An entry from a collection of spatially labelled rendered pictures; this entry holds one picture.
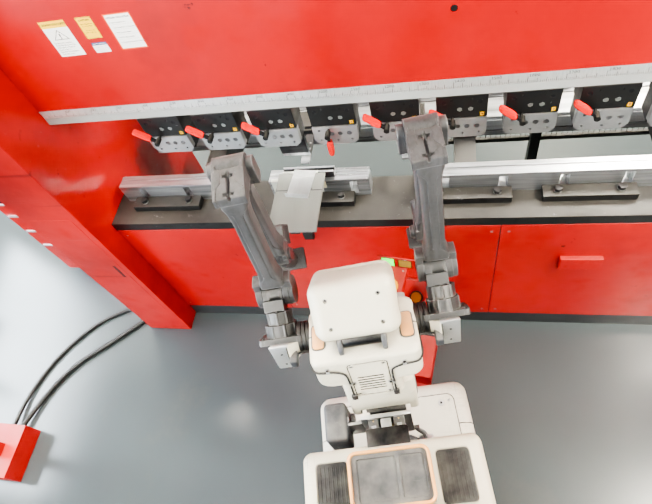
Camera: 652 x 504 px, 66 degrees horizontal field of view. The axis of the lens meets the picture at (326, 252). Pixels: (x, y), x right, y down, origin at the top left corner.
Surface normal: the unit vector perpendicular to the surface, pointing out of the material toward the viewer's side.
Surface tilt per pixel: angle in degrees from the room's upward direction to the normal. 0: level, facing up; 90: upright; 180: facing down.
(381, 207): 0
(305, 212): 0
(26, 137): 90
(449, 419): 0
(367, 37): 90
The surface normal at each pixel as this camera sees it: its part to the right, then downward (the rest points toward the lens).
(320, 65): -0.12, 0.85
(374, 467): -0.20, -0.52
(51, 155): 0.97, 0.00
